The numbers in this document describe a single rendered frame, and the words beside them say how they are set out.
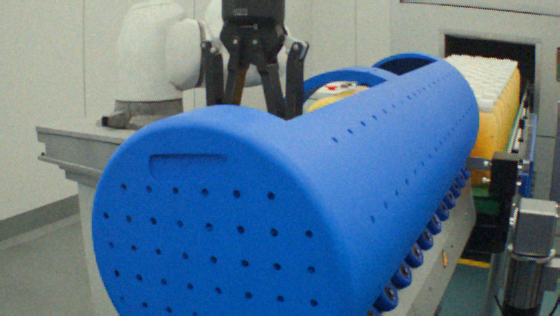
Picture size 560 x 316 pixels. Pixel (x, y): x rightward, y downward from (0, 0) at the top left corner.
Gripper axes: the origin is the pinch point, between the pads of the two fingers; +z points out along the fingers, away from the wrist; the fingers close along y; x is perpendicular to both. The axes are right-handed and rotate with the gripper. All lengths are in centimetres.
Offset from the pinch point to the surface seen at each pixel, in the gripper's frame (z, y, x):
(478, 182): 23, 19, 81
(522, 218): 31, 32, 81
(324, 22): 0, -193, 519
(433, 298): 28.8, 19.2, 27.2
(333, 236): -0.4, 18.3, -21.6
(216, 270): 4.6, 7.5, -21.7
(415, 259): 18.3, 16.9, 18.7
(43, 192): 91, -248, 181
